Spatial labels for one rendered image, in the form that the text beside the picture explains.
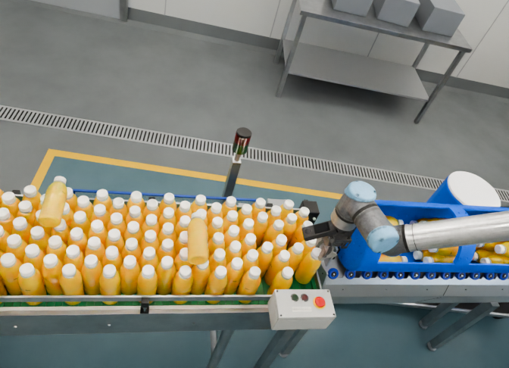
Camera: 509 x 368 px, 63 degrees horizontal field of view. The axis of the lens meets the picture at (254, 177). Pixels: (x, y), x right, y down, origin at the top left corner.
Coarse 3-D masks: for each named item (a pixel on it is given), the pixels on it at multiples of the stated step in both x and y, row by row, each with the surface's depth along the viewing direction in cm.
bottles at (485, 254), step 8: (480, 248) 187; (488, 248) 180; (384, 256) 162; (400, 256) 166; (416, 256) 176; (424, 256) 175; (432, 256) 170; (440, 256) 169; (448, 256) 170; (480, 256) 182; (488, 256) 182; (496, 256) 177; (504, 256) 178
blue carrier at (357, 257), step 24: (408, 216) 182; (432, 216) 185; (456, 216) 163; (360, 240) 154; (360, 264) 154; (384, 264) 155; (408, 264) 158; (432, 264) 160; (456, 264) 162; (480, 264) 165; (504, 264) 168
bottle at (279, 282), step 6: (282, 270) 148; (276, 276) 148; (282, 276) 146; (276, 282) 148; (282, 282) 147; (288, 282) 147; (270, 288) 153; (276, 288) 150; (282, 288) 148; (288, 288) 149; (270, 294) 154
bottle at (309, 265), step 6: (306, 258) 154; (312, 258) 152; (300, 264) 159; (306, 264) 154; (312, 264) 153; (318, 264) 153; (300, 270) 159; (306, 270) 156; (312, 270) 155; (300, 276) 160; (306, 276) 158; (312, 276) 160; (300, 282) 162; (306, 282) 162
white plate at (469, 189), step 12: (456, 180) 211; (468, 180) 213; (480, 180) 216; (456, 192) 204; (468, 192) 207; (480, 192) 209; (492, 192) 211; (468, 204) 200; (480, 204) 202; (492, 204) 204
